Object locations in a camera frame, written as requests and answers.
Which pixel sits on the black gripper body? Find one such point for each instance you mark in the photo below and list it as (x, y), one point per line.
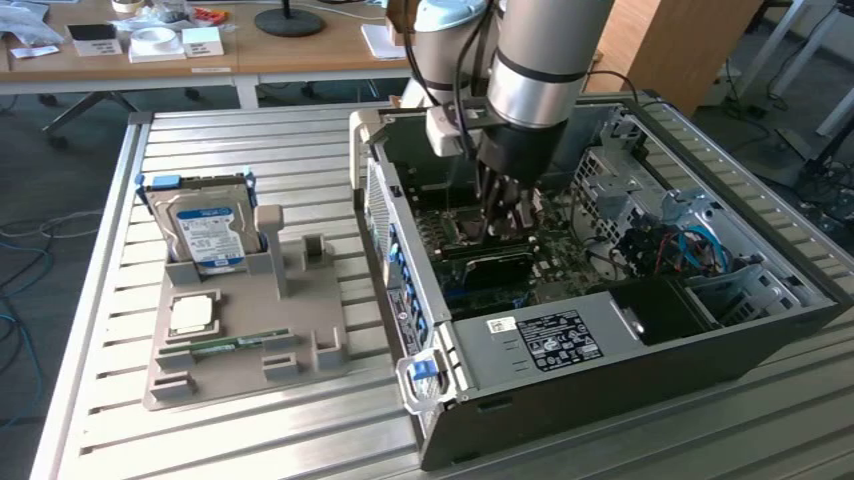
(520, 150)

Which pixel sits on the green black graphics card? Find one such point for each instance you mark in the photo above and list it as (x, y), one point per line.
(500, 272)

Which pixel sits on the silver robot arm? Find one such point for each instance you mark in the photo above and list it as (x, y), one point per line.
(547, 60)

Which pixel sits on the CPU socket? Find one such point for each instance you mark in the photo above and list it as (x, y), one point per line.
(470, 227)

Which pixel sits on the green motherboard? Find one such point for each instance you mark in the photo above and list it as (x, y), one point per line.
(567, 270)

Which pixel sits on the metal drive cage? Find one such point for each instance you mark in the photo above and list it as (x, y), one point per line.
(621, 200)

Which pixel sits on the grey chipset heatsink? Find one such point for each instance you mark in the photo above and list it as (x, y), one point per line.
(555, 293)

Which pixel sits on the silver power supply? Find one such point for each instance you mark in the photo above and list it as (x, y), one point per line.
(480, 350)

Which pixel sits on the white papers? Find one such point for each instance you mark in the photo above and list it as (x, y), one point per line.
(380, 47)

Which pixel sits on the brown cardboard box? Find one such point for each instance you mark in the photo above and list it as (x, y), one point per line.
(399, 17)

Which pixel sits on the white blue case latch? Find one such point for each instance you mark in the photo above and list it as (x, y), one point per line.
(422, 372)

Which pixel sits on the black open PC case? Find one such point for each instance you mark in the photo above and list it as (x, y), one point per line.
(601, 400)

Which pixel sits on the grey parts rack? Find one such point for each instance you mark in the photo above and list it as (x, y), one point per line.
(247, 310)

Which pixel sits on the black lamp base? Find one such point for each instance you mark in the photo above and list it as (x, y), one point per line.
(287, 25)

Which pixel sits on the hard disk with blue rails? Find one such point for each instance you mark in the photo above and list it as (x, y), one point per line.
(200, 235)

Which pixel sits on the loose green RAM stick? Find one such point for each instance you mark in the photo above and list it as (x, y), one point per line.
(220, 344)

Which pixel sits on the silver CPU chip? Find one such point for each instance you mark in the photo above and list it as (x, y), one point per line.
(191, 316)

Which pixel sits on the white cube box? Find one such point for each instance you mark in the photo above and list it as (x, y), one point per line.
(200, 40)

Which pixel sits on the red orange small parts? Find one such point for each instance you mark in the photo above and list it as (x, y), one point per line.
(210, 15)

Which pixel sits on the flat white box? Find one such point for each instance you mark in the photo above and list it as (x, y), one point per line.
(156, 56)

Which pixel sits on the white tape roll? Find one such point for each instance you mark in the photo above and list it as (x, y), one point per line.
(140, 42)

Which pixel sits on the wooden desk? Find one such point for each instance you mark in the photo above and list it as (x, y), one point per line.
(100, 70)

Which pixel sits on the beige tape roll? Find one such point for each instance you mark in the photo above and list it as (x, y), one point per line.
(116, 6)

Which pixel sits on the black white sign box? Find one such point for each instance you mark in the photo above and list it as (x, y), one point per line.
(93, 35)

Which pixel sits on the white paper label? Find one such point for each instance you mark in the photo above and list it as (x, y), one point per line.
(33, 51)

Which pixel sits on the clear plastic bag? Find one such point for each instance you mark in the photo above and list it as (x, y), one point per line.
(27, 25)

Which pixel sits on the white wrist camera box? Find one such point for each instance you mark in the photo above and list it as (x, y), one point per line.
(446, 132)

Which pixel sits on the white desk frame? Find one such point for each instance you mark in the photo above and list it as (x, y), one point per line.
(839, 112)

